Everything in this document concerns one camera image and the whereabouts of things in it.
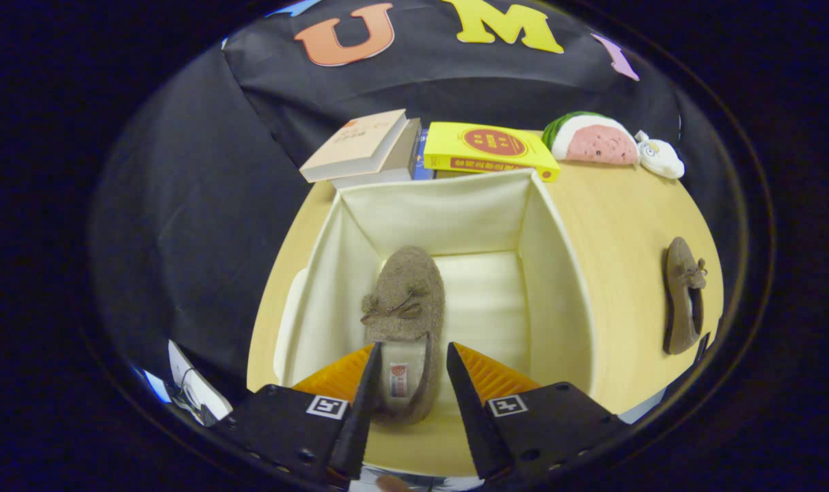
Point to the blue book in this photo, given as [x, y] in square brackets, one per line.
[421, 164]

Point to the cream fabric storage box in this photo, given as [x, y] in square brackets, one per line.
[482, 301]

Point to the white plush toy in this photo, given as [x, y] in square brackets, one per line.
[660, 158]

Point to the grey book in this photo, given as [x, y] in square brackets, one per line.
[406, 154]

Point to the watermelon slice plush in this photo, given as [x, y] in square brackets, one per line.
[592, 143]

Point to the yellow book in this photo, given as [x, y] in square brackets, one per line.
[448, 147]

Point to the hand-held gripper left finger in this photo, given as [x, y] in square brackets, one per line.
[363, 410]

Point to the beige book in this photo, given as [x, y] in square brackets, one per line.
[359, 140]

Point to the white paper sheet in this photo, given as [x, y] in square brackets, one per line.
[182, 372]

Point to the brown fuzzy shoe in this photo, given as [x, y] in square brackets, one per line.
[407, 287]
[677, 287]

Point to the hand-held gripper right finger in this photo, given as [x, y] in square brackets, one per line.
[472, 417]

